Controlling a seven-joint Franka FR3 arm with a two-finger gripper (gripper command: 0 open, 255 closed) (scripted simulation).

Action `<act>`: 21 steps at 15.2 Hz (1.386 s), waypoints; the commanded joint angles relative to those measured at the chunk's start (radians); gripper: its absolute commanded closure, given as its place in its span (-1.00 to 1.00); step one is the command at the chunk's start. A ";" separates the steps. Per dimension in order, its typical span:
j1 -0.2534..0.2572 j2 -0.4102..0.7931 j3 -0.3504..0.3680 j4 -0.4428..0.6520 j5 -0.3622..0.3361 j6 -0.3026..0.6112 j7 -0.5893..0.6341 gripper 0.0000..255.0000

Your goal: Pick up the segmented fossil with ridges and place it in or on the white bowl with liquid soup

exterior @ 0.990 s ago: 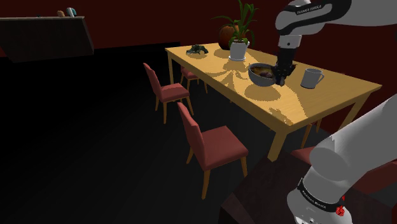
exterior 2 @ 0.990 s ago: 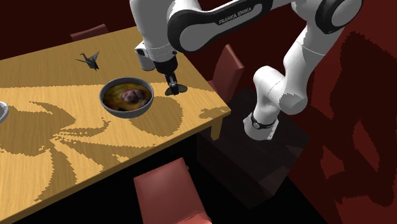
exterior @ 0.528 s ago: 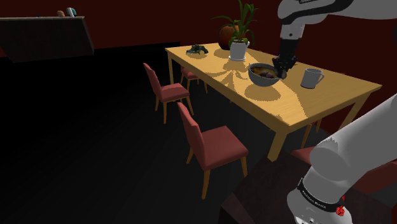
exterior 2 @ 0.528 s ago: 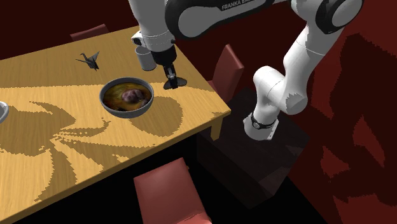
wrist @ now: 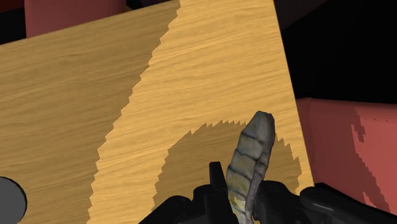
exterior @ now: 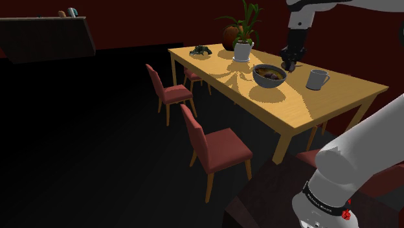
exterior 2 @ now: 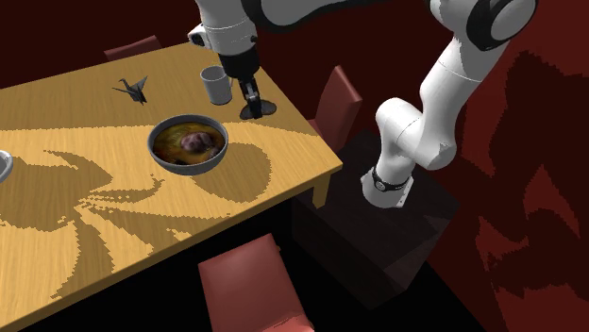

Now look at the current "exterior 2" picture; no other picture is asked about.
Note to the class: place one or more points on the grey bowl with stew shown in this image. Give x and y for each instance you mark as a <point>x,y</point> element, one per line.
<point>188,142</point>

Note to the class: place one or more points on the dark robot stand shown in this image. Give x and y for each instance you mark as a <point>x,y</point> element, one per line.
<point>368,239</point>

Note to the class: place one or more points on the grey metal bowl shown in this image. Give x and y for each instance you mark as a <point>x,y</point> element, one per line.
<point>3,166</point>

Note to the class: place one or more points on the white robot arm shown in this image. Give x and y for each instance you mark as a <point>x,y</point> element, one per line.
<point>439,87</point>

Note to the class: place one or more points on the dark origami crane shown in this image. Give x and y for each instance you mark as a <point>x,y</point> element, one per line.
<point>134,91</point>

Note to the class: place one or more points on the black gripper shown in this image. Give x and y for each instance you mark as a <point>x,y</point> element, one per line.
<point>240,62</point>

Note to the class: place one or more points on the grey mug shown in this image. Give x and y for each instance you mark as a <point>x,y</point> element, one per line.
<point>217,87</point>

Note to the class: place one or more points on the wooden table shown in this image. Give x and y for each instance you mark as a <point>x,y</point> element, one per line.
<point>69,115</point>

